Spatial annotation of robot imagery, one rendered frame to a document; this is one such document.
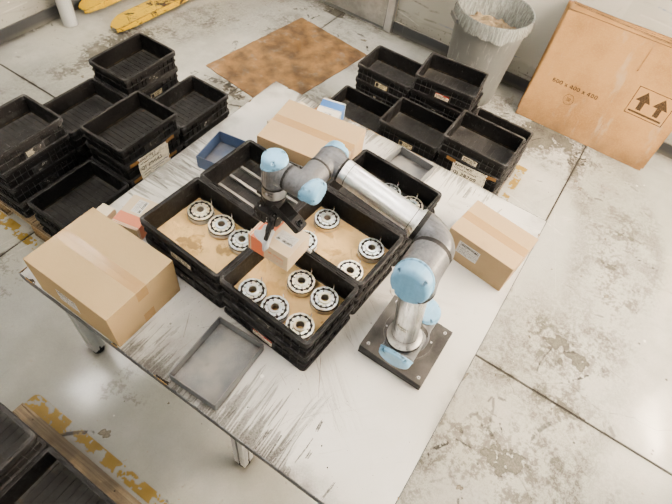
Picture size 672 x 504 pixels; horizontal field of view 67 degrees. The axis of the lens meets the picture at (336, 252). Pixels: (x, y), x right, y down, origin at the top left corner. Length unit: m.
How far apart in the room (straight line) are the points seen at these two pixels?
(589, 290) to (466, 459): 1.35
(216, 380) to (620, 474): 1.99
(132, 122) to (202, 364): 1.62
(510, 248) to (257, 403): 1.16
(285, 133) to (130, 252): 0.86
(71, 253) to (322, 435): 1.07
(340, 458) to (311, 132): 1.37
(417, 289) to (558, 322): 1.94
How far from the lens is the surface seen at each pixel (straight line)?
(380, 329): 1.93
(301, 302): 1.86
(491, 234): 2.19
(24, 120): 3.25
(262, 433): 1.80
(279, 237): 1.64
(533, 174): 3.92
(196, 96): 3.39
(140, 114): 3.13
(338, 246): 2.01
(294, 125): 2.38
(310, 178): 1.39
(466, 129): 3.25
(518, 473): 2.74
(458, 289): 2.18
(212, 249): 1.99
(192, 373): 1.89
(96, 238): 2.02
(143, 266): 1.90
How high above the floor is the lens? 2.43
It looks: 53 degrees down
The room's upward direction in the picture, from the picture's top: 10 degrees clockwise
